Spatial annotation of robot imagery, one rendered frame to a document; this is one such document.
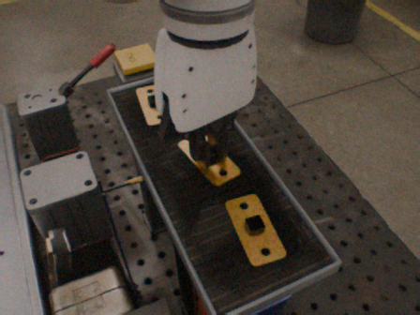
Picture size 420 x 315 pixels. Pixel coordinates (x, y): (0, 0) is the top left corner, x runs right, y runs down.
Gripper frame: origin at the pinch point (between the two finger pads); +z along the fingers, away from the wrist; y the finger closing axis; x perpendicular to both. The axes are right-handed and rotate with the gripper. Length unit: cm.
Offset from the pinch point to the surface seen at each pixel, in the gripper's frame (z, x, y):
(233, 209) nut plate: 2.3, 7.8, 2.2
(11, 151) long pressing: 18.0, -34.5, 20.1
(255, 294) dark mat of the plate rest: 2.6, 16.7, 6.4
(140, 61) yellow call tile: 2.4, -23.7, -3.3
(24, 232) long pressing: 18.1, -15.9, 23.5
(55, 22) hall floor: 117, -279, -48
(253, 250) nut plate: 2.3, 13.0, 3.7
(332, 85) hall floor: 118, -96, -162
